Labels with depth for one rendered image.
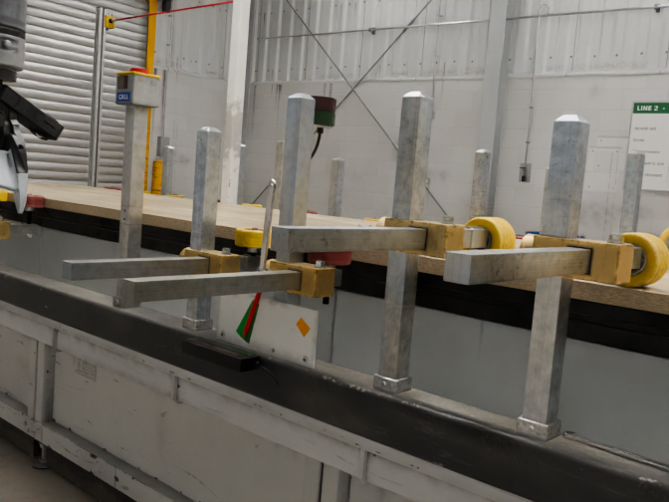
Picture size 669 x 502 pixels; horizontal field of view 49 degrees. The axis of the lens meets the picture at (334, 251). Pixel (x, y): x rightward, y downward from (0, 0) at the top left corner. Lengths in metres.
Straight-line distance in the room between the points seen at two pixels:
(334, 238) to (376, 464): 0.46
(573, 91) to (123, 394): 7.21
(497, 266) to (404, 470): 0.53
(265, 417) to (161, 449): 0.73
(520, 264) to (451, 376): 0.58
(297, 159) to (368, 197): 8.71
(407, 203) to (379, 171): 8.77
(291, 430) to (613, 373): 0.56
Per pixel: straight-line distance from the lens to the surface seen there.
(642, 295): 1.13
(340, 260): 1.29
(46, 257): 2.49
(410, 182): 1.11
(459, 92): 9.37
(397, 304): 1.13
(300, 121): 1.28
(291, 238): 0.87
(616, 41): 8.72
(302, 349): 1.27
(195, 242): 1.48
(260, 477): 1.80
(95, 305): 1.76
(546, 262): 0.85
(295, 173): 1.28
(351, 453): 1.27
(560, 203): 0.99
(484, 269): 0.73
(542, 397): 1.03
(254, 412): 1.43
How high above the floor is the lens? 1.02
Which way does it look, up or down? 5 degrees down
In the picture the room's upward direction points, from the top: 5 degrees clockwise
